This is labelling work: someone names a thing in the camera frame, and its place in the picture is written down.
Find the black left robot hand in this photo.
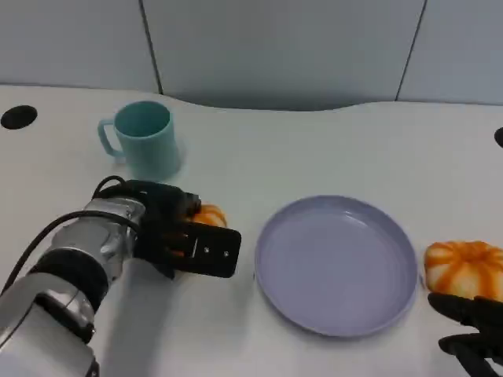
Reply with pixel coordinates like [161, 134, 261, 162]
[134, 180, 242, 280]

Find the lilac plate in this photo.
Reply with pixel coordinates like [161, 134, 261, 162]
[254, 195, 418, 339]

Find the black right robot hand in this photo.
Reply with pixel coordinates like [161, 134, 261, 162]
[427, 292, 503, 377]

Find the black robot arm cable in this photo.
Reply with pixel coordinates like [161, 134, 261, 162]
[0, 175, 138, 294]

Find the pale green mug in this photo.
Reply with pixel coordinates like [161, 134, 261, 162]
[97, 101, 182, 181]

